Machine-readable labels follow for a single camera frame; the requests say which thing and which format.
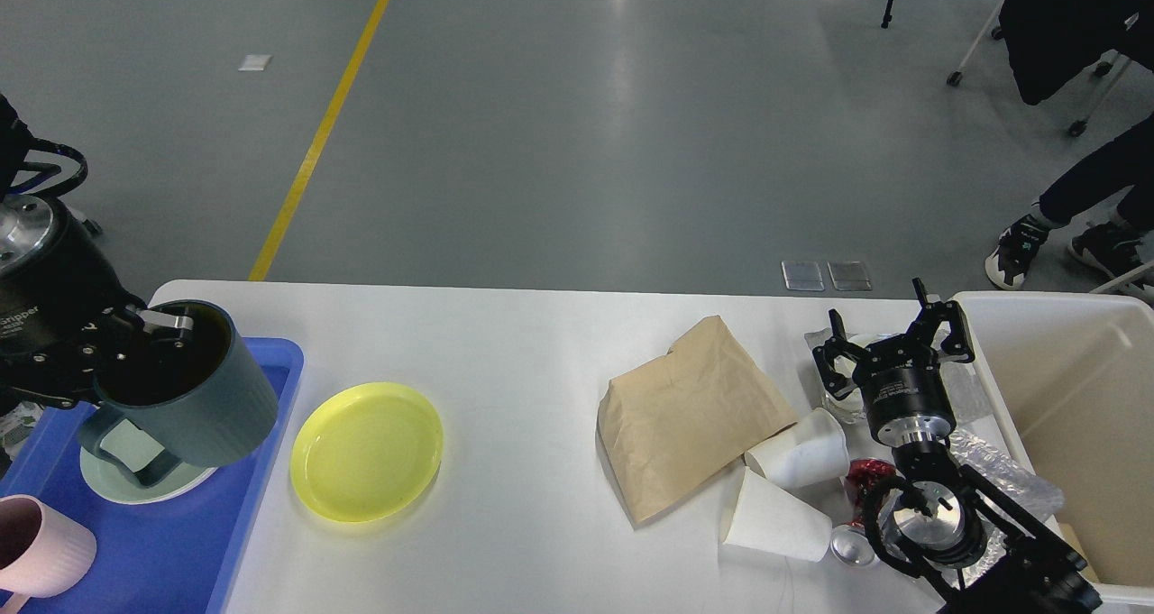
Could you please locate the crushed red soda can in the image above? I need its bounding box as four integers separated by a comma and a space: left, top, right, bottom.
829, 458, 897, 568

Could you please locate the blue plastic tray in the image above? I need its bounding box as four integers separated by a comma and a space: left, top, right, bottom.
1, 337, 304, 613

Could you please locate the upper white paper cup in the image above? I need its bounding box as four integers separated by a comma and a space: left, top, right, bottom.
743, 409, 850, 491

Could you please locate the lower white paper cup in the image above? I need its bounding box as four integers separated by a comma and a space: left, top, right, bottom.
719, 467, 833, 564

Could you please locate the brown paper bag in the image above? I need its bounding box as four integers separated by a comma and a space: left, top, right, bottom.
597, 316, 799, 526

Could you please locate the white rolling chair frame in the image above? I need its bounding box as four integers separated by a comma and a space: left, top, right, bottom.
945, 0, 1137, 138

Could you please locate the small foil wrapper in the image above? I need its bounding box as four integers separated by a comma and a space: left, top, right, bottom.
803, 327, 992, 425

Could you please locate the person in black clothes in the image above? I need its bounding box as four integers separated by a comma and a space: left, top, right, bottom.
984, 120, 1153, 290

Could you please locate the yellow plastic plate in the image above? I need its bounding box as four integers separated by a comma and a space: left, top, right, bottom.
289, 381, 444, 524

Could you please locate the white paper cup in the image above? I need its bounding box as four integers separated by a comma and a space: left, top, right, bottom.
743, 409, 850, 491
719, 467, 833, 564

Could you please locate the left floor outlet plate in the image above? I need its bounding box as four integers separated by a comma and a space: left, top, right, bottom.
782, 261, 826, 292

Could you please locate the silver foil bag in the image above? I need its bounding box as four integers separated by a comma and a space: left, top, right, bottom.
949, 428, 1065, 584

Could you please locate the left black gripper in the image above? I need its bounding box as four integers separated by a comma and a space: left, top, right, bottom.
1, 195, 197, 409

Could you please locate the floor outlet plate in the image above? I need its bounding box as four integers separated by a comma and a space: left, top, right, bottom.
782, 261, 826, 292
826, 261, 874, 292

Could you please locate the dark teal mug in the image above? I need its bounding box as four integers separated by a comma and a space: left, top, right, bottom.
78, 300, 278, 488

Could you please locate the pink ribbed cup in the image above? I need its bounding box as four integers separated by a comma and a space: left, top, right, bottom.
1, 494, 97, 613

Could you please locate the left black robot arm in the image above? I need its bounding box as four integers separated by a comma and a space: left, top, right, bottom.
1, 102, 195, 409

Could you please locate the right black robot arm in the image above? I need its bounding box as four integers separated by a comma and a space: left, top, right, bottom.
811, 279, 1102, 613

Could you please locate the beige plastic bin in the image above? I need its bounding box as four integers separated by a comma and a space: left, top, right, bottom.
956, 292, 1153, 613

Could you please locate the right floor outlet plate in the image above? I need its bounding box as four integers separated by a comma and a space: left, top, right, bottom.
826, 261, 874, 292

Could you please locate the pale green plate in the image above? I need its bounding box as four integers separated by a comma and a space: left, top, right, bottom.
78, 420, 217, 506

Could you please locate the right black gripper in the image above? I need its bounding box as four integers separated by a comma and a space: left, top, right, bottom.
811, 278, 976, 445

